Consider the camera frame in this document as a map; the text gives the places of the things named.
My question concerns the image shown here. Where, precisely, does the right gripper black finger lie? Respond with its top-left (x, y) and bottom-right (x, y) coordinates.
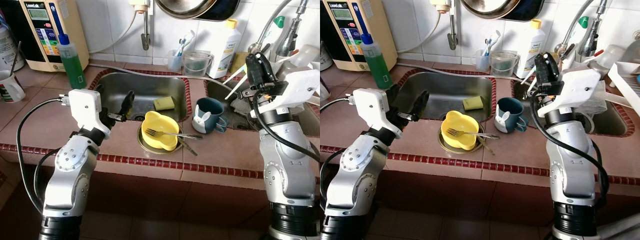
top-left (246, 51), bottom-right (275, 85)
top-left (534, 51), bottom-right (563, 85)

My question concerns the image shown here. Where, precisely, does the yellow plastic bowl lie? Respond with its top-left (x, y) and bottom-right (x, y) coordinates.
top-left (141, 111), bottom-right (180, 152)
top-left (441, 111), bottom-right (480, 151)

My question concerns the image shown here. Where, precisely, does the blue bunny mug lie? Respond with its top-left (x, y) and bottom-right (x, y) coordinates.
top-left (494, 97), bottom-right (528, 134)
top-left (192, 97), bottom-right (228, 135)

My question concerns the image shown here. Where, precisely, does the steel fork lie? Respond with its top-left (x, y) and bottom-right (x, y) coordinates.
top-left (446, 128), bottom-right (501, 140)
top-left (146, 128), bottom-right (203, 141)

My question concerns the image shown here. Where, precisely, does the chrome kitchen faucet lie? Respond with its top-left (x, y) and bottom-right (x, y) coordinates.
top-left (248, 0), bottom-right (311, 58)
top-left (554, 0), bottom-right (608, 58)

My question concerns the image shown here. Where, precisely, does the thick yellow sponge block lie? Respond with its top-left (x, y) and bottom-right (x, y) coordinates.
top-left (230, 51), bottom-right (248, 76)

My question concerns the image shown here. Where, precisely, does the white dish soap bottle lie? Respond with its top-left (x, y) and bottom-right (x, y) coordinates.
top-left (207, 19), bottom-right (242, 79)
top-left (515, 19), bottom-right (547, 79)

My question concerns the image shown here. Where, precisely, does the green liquid soap bottle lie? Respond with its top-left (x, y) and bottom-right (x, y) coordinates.
top-left (56, 34), bottom-right (87, 90)
top-left (361, 33), bottom-right (392, 90)

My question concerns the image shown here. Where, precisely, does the yellow green scouring sponge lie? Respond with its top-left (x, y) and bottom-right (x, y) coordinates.
top-left (462, 96), bottom-right (485, 111)
top-left (153, 96), bottom-right (176, 112)

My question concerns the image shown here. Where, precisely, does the shallow stainless steel bowl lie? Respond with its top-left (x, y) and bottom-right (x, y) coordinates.
top-left (438, 124), bottom-right (483, 154)
top-left (137, 122), bottom-right (183, 155)

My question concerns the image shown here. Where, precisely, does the clear plastic bucket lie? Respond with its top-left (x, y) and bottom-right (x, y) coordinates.
top-left (181, 50), bottom-right (215, 78)
top-left (489, 50), bottom-right (521, 78)

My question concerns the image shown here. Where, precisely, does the clear spray bottle red trigger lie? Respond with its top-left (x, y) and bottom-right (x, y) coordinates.
top-left (295, 44), bottom-right (321, 71)
top-left (595, 44), bottom-right (627, 71)

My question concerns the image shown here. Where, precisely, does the white curved water tube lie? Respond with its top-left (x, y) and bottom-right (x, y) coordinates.
top-left (102, 9), bottom-right (138, 55)
top-left (411, 10), bottom-right (442, 54)

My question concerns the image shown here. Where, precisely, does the black hanging pan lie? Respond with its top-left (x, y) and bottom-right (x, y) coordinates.
top-left (500, 0), bottom-right (546, 22)
top-left (195, 0), bottom-right (241, 22)

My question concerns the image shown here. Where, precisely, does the clear toothbrush cup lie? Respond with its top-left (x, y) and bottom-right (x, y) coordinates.
top-left (474, 49), bottom-right (492, 72)
top-left (166, 49), bottom-right (184, 72)

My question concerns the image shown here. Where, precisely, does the beige water ionizer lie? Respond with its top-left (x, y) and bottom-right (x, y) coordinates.
top-left (320, 0), bottom-right (398, 72)
top-left (0, 0), bottom-right (90, 72)

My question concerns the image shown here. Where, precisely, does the large white plastic jar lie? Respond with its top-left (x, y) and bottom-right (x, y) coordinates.
top-left (0, 20), bottom-right (26, 72)
top-left (320, 42), bottom-right (334, 71)

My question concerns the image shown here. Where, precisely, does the white dish rack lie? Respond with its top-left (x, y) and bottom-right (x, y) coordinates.
top-left (607, 61), bottom-right (640, 108)

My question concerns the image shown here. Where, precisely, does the steel hanging pan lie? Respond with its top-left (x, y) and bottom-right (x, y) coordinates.
top-left (155, 0), bottom-right (219, 20)
top-left (460, 0), bottom-right (523, 20)

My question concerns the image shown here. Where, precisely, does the white printed mug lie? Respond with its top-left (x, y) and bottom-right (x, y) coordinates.
top-left (0, 70), bottom-right (26, 103)

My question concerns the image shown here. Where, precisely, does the thin stirring spoon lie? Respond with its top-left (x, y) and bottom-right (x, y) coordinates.
top-left (10, 41), bottom-right (23, 76)

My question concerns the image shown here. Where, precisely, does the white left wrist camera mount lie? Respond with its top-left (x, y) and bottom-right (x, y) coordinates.
top-left (68, 89), bottom-right (112, 138)
top-left (352, 88), bottom-right (405, 138)

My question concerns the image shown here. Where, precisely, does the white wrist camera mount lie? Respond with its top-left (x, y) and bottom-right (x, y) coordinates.
top-left (68, 89), bottom-right (112, 138)
top-left (537, 68), bottom-right (603, 118)
top-left (352, 88), bottom-right (405, 138)
top-left (257, 69), bottom-right (321, 116)

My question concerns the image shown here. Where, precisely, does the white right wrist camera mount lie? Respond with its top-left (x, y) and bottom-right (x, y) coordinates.
top-left (537, 68), bottom-right (603, 118)
top-left (257, 69), bottom-right (321, 116)

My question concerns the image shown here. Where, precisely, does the steel wall tap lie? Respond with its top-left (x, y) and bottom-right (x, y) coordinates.
top-left (140, 11), bottom-right (151, 51)
top-left (447, 10), bottom-right (459, 51)

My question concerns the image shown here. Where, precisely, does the white tubular frame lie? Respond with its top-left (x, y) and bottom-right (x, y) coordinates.
top-left (595, 220), bottom-right (640, 240)

